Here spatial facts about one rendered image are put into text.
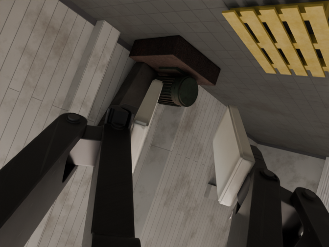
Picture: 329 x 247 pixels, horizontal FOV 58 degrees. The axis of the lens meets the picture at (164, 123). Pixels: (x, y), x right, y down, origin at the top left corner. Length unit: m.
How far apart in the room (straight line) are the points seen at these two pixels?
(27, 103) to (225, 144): 3.67
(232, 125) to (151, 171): 4.89
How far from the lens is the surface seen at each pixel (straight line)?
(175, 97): 3.74
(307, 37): 2.80
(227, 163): 0.16
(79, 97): 3.92
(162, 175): 4.94
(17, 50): 3.74
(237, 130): 0.17
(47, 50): 3.88
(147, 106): 0.15
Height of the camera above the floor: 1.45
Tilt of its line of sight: 7 degrees down
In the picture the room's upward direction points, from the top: 161 degrees counter-clockwise
